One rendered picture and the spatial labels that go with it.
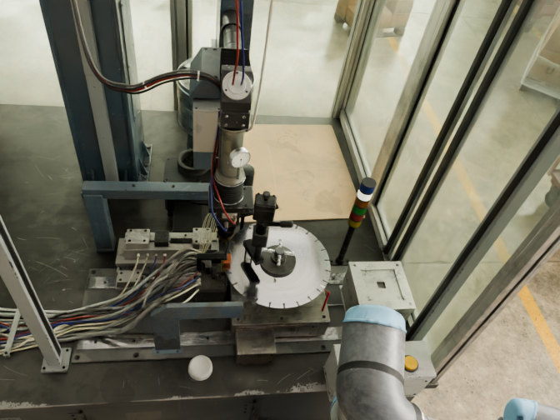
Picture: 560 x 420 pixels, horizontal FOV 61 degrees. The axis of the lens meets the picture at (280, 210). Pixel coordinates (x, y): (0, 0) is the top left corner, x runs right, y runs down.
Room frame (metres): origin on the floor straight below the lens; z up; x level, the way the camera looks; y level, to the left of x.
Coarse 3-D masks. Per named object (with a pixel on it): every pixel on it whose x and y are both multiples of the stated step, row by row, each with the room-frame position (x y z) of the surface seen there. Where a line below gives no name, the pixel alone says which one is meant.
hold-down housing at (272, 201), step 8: (264, 192) 0.84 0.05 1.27; (256, 200) 0.83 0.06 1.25; (264, 200) 0.83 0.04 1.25; (272, 200) 0.84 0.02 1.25; (256, 208) 0.81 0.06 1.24; (264, 208) 0.81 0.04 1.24; (272, 208) 0.81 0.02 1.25; (256, 216) 0.81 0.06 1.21; (264, 216) 0.81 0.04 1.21; (272, 216) 0.81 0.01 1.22; (256, 224) 0.83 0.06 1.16; (256, 232) 0.82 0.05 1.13; (264, 232) 0.82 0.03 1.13; (256, 240) 0.82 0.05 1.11; (264, 240) 0.82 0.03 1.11
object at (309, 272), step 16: (240, 240) 0.93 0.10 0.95; (272, 240) 0.96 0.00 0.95; (288, 240) 0.97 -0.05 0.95; (304, 240) 0.98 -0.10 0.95; (240, 256) 0.87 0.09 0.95; (304, 256) 0.92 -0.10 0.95; (320, 256) 0.93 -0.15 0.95; (240, 272) 0.81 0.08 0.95; (256, 272) 0.82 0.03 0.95; (304, 272) 0.85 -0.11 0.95; (320, 272) 0.86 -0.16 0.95; (240, 288) 0.76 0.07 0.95; (256, 288) 0.77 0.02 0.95; (272, 288) 0.78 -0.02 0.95; (288, 288) 0.79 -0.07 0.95; (304, 288) 0.80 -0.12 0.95; (320, 288) 0.81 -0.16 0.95; (272, 304) 0.72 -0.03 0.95; (288, 304) 0.73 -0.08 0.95
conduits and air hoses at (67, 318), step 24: (144, 264) 0.85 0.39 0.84; (192, 264) 0.84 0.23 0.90; (168, 288) 0.74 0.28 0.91; (0, 312) 0.63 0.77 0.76; (48, 312) 0.67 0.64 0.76; (72, 312) 0.68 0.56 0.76; (96, 312) 0.68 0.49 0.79; (120, 312) 0.67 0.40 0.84; (144, 312) 0.65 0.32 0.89; (0, 336) 0.57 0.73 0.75; (24, 336) 0.58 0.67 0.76; (72, 336) 0.60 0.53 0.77
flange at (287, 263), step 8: (272, 248) 0.91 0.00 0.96; (288, 248) 0.93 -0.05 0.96; (264, 256) 0.88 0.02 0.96; (272, 256) 0.87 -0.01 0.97; (288, 256) 0.90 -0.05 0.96; (264, 264) 0.85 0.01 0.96; (272, 264) 0.85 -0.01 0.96; (280, 264) 0.86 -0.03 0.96; (288, 264) 0.87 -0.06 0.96; (272, 272) 0.83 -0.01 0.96; (280, 272) 0.83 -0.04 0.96; (288, 272) 0.84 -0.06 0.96
